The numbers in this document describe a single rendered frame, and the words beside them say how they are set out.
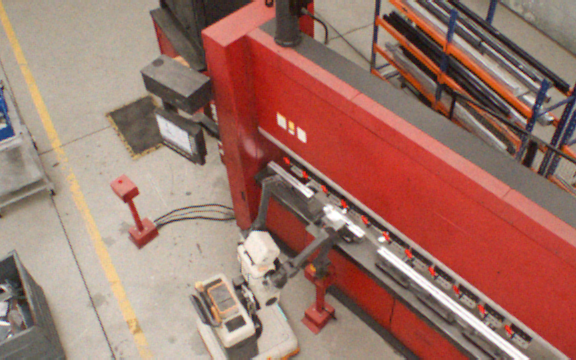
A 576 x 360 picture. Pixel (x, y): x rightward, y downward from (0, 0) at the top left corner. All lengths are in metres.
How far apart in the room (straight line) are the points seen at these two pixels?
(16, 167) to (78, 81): 1.73
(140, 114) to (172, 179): 1.10
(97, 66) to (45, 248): 2.74
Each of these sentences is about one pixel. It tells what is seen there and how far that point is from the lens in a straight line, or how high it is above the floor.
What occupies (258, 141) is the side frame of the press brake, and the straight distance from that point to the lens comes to 4.86.
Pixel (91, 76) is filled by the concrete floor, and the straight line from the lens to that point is 7.88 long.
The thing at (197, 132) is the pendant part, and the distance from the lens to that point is 4.49.
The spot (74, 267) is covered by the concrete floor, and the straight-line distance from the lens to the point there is 6.01.
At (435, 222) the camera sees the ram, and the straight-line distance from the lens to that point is 3.77.
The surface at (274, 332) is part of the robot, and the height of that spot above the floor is 0.28.
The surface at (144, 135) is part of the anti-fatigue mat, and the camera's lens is 6.86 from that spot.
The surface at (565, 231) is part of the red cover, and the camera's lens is 3.22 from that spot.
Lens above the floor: 4.75
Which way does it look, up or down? 50 degrees down
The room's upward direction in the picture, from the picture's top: 3 degrees counter-clockwise
